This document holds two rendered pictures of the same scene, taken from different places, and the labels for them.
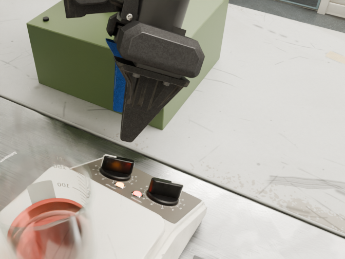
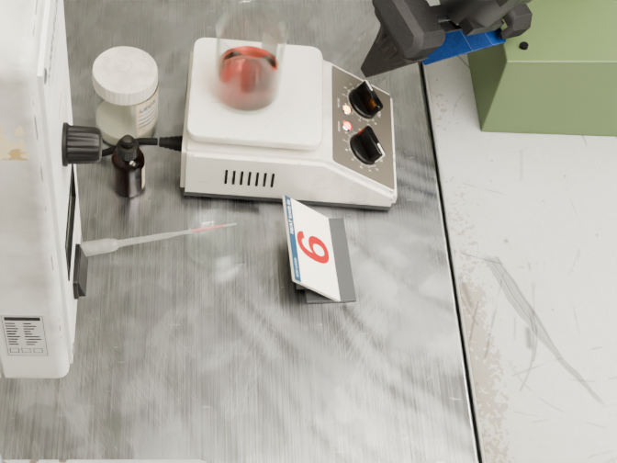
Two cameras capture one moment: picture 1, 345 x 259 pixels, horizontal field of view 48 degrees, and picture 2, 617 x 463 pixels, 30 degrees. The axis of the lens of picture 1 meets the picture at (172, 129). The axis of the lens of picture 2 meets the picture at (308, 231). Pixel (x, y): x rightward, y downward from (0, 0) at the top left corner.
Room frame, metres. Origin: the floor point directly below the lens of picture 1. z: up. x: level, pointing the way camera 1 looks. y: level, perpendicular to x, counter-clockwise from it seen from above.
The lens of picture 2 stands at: (-0.20, -0.53, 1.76)
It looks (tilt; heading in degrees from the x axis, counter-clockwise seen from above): 54 degrees down; 54
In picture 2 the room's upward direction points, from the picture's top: 11 degrees clockwise
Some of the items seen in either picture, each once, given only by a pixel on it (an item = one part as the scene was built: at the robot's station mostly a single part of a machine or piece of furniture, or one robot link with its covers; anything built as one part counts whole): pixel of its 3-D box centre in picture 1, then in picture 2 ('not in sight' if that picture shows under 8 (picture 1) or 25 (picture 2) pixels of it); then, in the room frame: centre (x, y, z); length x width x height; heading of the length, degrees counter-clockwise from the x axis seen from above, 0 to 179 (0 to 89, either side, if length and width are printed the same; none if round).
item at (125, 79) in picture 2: not in sight; (125, 98); (0.06, 0.15, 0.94); 0.06 x 0.06 x 0.08
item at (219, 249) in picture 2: not in sight; (216, 240); (0.08, -0.01, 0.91); 0.06 x 0.06 x 0.02
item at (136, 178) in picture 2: not in sight; (128, 162); (0.03, 0.08, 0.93); 0.03 x 0.03 x 0.07
